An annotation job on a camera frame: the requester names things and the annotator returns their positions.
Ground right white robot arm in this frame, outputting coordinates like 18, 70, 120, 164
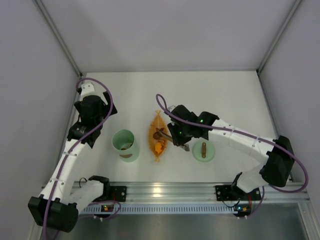
167, 104, 295, 198

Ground grey slotted cable duct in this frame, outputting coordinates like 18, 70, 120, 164
80, 204, 236, 215

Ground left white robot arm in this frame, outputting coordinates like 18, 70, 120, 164
28, 91, 118, 233

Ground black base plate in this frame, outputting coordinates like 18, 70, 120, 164
214, 184, 262, 202
98, 185, 127, 202

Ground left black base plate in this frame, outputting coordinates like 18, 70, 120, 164
98, 185, 127, 202

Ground left aluminium frame post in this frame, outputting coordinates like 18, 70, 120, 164
32, 0, 83, 79

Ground metal tongs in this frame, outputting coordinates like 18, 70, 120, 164
157, 131, 190, 152

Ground aluminium mounting rail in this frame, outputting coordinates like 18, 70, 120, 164
110, 182, 310, 204

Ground right aluminium frame post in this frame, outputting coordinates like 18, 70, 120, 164
256, 0, 304, 76

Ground controller board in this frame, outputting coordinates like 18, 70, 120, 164
93, 204, 116, 222
233, 205, 252, 220

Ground left controller board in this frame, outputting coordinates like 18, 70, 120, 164
93, 204, 116, 222

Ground green cup container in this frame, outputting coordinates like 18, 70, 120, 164
112, 129, 140, 163

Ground orange boat-shaped tray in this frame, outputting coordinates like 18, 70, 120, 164
147, 109, 169, 162

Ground aluminium frame post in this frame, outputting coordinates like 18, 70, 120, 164
32, 0, 83, 79
256, 0, 304, 76

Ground right controller board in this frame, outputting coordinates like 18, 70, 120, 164
233, 205, 252, 220

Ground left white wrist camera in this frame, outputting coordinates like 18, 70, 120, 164
76, 82, 96, 98

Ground orange food piece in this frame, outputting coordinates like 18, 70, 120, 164
154, 142, 163, 154

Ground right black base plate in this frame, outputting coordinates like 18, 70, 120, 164
214, 184, 262, 202

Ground green lid with handle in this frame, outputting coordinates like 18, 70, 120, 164
192, 139, 216, 163

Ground brown food piece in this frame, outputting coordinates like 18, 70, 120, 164
152, 128, 164, 140

